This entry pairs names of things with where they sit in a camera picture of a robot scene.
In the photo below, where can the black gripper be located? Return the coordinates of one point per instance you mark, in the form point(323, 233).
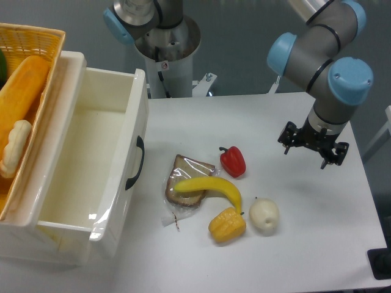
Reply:
point(330, 151)

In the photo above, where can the black device at corner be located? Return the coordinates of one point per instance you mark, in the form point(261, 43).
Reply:
point(380, 263)

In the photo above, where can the yellow corn piece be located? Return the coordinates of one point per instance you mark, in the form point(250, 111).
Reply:
point(227, 225)

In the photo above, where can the white frame at right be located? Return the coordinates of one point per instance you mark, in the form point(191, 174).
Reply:
point(378, 140)

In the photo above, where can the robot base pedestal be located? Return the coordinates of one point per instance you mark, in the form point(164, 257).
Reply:
point(164, 36)

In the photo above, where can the green vegetable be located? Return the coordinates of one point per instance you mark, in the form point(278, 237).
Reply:
point(3, 69)

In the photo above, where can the white drawer cabinet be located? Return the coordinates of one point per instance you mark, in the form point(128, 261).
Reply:
point(21, 235)

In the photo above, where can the white open drawer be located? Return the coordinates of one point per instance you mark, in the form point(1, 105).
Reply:
point(102, 158)

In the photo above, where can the orange baguette loaf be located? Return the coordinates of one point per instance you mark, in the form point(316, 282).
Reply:
point(21, 89)

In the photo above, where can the yellow banana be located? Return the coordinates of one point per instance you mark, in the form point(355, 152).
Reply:
point(213, 183)

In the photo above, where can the pale yellow pear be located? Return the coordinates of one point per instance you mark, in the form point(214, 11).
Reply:
point(264, 215)

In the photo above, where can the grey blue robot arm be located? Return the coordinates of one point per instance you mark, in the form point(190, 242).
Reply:
point(338, 86)

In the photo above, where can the cream toy pastry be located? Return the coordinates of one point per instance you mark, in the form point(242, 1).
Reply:
point(13, 151)

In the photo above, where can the yellow wicker basket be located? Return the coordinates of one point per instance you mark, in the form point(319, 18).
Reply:
point(17, 43)

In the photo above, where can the red bell pepper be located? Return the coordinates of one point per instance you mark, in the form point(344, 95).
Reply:
point(232, 161)

